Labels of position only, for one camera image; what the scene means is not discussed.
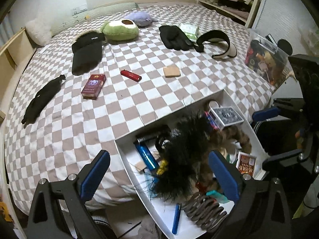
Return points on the yellow scrunchie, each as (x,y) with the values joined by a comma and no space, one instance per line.
(162,167)

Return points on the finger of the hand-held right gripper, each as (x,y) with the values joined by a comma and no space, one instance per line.
(281,159)
(265,113)

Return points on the red and white card box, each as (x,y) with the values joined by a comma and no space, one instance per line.
(246,163)

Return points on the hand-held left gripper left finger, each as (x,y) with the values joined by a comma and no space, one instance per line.
(96,175)

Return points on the black and cream sun visor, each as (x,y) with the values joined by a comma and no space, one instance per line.
(215,42)

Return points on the green avocado plush toy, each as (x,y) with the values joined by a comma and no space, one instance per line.
(121,31)

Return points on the brown fur piece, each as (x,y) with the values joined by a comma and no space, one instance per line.
(235,135)

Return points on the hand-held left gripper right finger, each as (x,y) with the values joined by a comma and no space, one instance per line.
(224,176)

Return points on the black knit beanie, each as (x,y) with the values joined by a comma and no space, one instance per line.
(87,52)

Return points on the white storage box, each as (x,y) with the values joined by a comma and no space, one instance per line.
(162,206)

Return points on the black round-eared headband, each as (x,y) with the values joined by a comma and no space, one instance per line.
(284,46)

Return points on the tan card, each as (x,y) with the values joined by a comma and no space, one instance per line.
(140,166)

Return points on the green tissue packet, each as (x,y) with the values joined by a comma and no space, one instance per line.
(190,31)

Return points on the teal plastic clip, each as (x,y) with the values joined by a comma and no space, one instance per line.
(217,196)

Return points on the pile of dark clothes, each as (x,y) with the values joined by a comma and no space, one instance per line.
(238,5)

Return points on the wooden bedside shelf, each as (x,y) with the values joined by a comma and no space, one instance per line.
(13,49)

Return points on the red lighter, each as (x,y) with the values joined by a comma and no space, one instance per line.
(130,75)

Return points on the blue metallic tube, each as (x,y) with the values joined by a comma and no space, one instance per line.
(147,154)

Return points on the black sock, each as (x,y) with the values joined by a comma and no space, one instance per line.
(42,99)

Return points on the black gloves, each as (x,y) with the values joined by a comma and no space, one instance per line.
(174,37)

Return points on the person's dark striped pants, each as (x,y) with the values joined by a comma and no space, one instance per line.
(276,137)

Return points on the clear plastic storage bin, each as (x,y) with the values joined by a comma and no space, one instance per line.
(268,57)

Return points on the white fluffy pillow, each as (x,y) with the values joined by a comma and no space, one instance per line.
(37,32)

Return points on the blue lighter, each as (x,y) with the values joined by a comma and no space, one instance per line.
(176,218)

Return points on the wooden wardrobe shelf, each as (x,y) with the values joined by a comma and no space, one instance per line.
(230,0)

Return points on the white wall socket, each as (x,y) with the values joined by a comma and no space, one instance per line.
(78,10)

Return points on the purple plush toy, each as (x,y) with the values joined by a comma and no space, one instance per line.
(139,18)

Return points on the black feather bundle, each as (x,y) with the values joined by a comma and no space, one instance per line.
(184,154)

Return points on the checkered bed blanket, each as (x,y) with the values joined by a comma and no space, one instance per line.
(74,129)

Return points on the maroon cigarette box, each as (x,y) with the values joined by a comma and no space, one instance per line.
(93,87)

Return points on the patterned playing card box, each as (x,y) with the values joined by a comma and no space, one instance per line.
(225,116)

